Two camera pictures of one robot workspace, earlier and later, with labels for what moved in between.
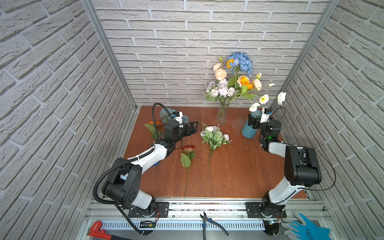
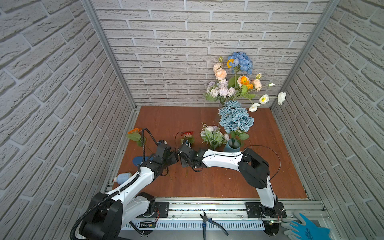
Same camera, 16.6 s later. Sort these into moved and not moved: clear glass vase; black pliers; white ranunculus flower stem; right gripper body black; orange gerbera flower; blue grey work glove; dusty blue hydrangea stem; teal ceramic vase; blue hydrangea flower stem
Moved: clear glass vase; orange gerbera flower; teal ceramic vase; right gripper body black; dusty blue hydrangea stem
Not moved: black pliers; blue grey work glove; blue hydrangea flower stem; white ranunculus flower stem
